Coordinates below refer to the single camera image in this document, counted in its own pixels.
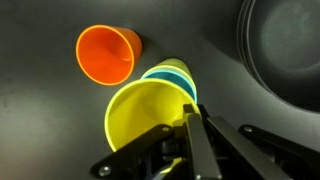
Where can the black bowl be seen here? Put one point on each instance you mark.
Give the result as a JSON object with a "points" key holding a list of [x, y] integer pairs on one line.
{"points": [[278, 42]]}

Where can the blue plastic cup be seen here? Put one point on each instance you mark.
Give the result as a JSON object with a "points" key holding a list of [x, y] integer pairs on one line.
{"points": [[180, 76]]}

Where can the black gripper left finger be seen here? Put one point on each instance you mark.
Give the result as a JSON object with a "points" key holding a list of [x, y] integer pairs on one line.
{"points": [[141, 159]]}

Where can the yellow cup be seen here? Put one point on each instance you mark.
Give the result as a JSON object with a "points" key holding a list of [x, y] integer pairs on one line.
{"points": [[177, 65], [142, 104]]}

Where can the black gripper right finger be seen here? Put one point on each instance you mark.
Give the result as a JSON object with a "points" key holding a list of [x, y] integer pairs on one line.
{"points": [[299, 162]]}

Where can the orange plastic cup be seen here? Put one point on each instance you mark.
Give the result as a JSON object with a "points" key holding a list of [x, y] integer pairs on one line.
{"points": [[107, 54]]}

